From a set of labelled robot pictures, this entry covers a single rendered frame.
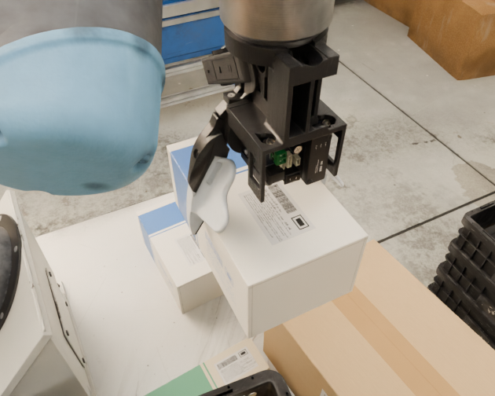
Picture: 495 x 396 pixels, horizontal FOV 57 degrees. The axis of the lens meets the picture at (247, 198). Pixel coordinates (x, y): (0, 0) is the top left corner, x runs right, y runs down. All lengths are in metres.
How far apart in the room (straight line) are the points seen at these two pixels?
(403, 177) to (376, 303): 1.56
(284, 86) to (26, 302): 0.46
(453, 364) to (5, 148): 0.62
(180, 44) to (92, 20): 2.13
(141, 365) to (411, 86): 2.41
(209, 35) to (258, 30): 2.06
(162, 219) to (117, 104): 0.73
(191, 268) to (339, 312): 0.27
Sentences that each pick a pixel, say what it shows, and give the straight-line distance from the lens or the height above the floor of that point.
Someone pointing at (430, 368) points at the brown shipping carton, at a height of 0.86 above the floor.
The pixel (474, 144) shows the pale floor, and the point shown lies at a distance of 2.56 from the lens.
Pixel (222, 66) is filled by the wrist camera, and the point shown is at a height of 1.26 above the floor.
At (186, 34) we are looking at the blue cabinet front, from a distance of 2.30.
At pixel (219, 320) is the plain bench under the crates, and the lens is 0.86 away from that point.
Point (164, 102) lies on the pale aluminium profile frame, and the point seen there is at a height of 0.13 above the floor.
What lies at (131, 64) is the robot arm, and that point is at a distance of 0.18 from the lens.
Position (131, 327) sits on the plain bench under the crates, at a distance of 0.87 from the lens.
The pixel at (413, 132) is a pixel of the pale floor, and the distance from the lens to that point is 2.53.
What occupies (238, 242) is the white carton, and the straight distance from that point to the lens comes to 0.40.
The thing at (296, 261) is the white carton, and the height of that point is 1.14.
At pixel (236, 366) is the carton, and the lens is 0.75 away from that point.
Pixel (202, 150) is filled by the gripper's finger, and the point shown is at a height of 1.21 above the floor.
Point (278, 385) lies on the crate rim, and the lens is 0.56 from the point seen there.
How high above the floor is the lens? 1.45
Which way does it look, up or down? 46 degrees down
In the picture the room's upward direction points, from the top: straight up
